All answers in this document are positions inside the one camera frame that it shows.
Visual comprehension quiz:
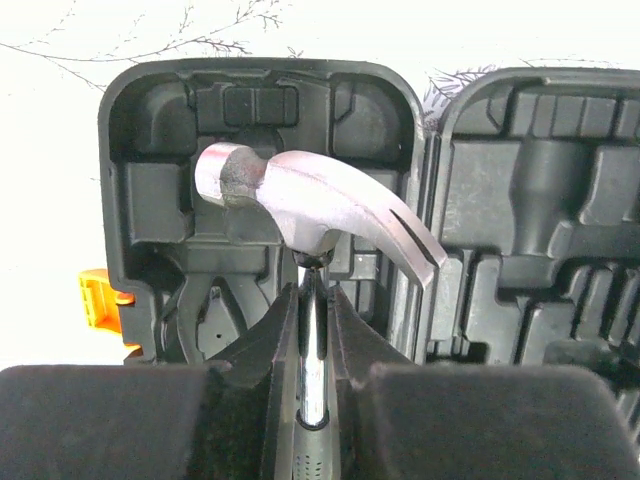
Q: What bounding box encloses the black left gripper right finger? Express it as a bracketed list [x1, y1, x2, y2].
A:
[329, 287, 639, 479]

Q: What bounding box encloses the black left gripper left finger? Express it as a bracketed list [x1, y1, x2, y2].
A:
[1, 286, 298, 479]

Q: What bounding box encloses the black plastic tool case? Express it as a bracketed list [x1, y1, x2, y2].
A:
[86, 58, 639, 428]

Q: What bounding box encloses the steel claw hammer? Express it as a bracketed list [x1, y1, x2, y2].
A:
[194, 143, 446, 479]

